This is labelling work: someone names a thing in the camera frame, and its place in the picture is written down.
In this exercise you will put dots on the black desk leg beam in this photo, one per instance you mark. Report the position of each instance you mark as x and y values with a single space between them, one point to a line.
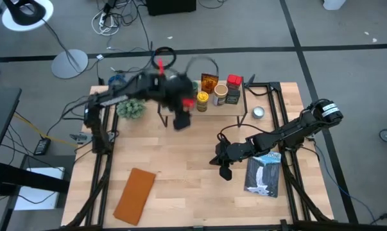
29 179

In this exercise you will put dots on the black curved stand object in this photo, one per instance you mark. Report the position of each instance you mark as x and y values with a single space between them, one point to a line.
23 14

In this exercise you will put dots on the green-lid spice jar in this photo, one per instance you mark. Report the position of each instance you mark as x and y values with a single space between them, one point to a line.
195 87

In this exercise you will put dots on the waterfall cover book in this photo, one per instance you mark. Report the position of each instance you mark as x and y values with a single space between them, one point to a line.
262 176

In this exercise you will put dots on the black box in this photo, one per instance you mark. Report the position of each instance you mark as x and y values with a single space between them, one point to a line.
170 6

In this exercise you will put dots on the white round container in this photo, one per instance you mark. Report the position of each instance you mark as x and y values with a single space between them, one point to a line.
334 4

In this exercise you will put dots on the grey metal clamp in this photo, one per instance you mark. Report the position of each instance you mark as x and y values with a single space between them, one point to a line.
81 138

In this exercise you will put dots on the black desk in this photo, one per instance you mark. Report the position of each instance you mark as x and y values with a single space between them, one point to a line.
0 122

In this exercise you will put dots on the grey round stand base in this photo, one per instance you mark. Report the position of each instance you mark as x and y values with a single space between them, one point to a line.
69 64

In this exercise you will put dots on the brown taco seasoning pouch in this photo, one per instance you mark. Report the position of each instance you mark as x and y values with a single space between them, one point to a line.
209 84

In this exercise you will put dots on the white round disc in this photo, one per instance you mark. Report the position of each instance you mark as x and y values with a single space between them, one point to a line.
12 24

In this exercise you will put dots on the wooden shelf with black legs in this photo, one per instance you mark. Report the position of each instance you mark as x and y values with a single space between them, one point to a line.
225 109

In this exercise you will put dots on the folded orange cloth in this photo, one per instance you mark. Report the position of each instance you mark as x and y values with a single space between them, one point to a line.
133 195

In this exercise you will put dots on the white box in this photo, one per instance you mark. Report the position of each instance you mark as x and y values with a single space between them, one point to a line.
36 199

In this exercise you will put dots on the red-lid patterned spice tin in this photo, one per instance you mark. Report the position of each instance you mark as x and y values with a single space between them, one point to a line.
234 80

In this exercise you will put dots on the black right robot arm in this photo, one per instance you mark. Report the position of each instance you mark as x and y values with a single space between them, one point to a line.
292 130

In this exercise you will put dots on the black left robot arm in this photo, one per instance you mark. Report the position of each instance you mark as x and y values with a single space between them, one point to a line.
116 97

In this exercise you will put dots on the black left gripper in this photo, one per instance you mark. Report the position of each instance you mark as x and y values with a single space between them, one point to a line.
177 91

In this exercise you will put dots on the yellow-lid crunchy chili jar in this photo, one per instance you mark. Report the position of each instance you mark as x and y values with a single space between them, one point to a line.
202 97

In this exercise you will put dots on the white power strip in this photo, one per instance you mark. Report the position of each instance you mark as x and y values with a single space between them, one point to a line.
102 20

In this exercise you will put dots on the green potted succulent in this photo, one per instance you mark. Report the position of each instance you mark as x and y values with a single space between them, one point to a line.
130 108

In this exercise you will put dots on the black aluminium table frame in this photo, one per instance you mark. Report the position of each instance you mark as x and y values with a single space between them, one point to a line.
324 226

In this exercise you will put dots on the black power adapter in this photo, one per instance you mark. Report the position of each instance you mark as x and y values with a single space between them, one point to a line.
42 146

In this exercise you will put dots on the green black pepper tin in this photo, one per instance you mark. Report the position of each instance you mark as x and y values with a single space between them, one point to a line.
232 97

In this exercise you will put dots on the small candle tin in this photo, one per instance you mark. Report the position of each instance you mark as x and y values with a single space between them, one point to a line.
258 112

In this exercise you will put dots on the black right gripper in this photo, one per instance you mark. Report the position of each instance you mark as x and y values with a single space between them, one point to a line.
233 152

